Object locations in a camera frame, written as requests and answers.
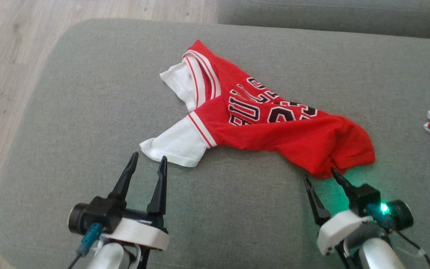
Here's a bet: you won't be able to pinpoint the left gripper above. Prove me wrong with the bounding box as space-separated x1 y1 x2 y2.
103 151 170 251

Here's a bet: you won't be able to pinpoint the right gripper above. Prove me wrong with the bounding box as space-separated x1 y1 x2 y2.
303 168 373 257

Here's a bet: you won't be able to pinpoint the red Bulls jersey white sleeves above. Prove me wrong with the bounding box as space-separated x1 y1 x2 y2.
139 39 376 179

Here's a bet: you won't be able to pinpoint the grey sofa seat cushion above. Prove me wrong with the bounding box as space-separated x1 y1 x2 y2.
217 0 430 40

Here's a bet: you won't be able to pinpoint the left blue-plug camera cable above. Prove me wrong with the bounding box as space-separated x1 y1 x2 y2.
68 223 103 269

